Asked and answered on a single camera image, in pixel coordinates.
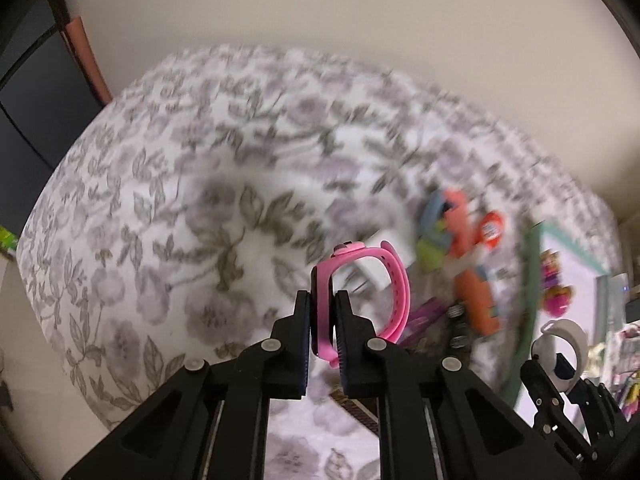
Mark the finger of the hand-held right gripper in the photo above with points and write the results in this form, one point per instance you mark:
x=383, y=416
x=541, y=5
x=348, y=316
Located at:
x=600, y=405
x=542, y=395

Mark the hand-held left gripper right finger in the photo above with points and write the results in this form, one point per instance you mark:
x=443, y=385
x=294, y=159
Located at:
x=347, y=350

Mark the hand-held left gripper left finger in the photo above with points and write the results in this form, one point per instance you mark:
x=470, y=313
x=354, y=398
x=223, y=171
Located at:
x=300, y=345

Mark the beige brown comb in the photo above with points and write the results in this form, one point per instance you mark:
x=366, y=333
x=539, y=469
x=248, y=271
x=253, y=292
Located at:
x=360, y=417

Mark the pink wrist watch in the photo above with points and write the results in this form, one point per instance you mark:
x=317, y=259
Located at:
x=397, y=285

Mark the purple packet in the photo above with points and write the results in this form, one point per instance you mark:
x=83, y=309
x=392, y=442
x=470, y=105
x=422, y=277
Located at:
x=425, y=312

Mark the black toy car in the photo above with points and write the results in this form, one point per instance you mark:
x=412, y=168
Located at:
x=459, y=327

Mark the teal tray with white base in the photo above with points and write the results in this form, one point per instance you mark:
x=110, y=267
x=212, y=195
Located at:
x=580, y=285

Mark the clear plastic bag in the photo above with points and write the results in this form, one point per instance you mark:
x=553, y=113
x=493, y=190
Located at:
x=625, y=340

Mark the white charger plug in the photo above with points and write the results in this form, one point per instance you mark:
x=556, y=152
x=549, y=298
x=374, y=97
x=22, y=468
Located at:
x=370, y=272

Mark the black power adapter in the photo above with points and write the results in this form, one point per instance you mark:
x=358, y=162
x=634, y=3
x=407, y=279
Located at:
x=632, y=307

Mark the pink doll toy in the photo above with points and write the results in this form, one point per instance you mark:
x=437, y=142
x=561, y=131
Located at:
x=555, y=285

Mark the orange blue foam block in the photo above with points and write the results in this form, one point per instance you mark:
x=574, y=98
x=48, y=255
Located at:
x=475, y=300

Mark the white power bank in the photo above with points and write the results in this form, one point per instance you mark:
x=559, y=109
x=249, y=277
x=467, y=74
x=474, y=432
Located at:
x=620, y=282

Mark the green foam puzzle piece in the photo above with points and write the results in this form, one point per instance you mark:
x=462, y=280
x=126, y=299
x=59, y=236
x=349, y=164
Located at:
x=430, y=252

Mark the blue foam puzzle piece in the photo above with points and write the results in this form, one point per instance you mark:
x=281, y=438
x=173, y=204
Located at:
x=430, y=212

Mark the orange foam puzzle piece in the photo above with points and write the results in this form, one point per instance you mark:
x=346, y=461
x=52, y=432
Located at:
x=460, y=220

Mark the red white glue stick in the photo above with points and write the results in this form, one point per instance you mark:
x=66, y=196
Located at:
x=492, y=227

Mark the floral grey white bedsheet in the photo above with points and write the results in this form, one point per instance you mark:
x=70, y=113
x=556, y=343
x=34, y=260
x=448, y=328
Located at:
x=200, y=185

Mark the green packet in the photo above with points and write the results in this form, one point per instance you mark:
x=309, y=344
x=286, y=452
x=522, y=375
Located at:
x=7, y=240

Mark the dark cabinet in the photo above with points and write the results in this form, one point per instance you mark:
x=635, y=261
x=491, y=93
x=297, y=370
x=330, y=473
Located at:
x=35, y=110

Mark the reddish board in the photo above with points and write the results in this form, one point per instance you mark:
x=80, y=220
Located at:
x=85, y=60

